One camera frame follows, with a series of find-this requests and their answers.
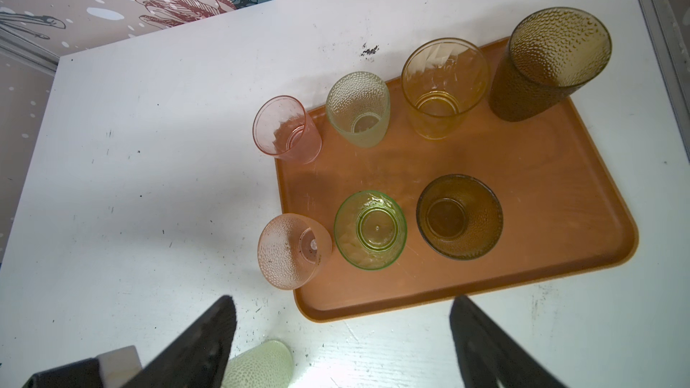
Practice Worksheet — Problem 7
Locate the yellow clear glass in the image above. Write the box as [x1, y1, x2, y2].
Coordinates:
[401, 38, 491, 140]

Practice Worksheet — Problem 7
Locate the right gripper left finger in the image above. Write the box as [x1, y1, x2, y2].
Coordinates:
[125, 295, 237, 387]

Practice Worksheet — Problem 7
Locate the brown plastic tray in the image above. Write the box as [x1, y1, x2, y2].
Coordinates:
[276, 80, 639, 323]

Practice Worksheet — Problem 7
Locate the bright green clear glass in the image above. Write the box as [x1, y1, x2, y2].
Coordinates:
[333, 190, 408, 271]

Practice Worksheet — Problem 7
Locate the pink ribbed clear glass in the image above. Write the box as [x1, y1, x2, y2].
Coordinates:
[253, 95, 323, 165]

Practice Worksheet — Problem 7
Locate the pale green textured glass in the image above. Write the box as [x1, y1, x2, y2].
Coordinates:
[325, 71, 391, 148]

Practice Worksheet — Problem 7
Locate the pink textured glass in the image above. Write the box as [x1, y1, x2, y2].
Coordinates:
[257, 213, 334, 290]

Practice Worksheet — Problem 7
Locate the short brown textured glass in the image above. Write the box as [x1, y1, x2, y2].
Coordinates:
[416, 174, 504, 260]

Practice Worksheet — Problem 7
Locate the tall pale green glass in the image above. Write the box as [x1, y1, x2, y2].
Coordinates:
[221, 339, 295, 388]

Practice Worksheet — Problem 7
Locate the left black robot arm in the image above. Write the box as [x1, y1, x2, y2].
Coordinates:
[23, 357, 104, 388]

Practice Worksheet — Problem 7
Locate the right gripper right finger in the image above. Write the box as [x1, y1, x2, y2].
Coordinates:
[449, 296, 565, 388]

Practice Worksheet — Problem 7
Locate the tall brown textured glass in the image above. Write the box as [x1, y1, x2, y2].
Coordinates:
[489, 6, 613, 122]

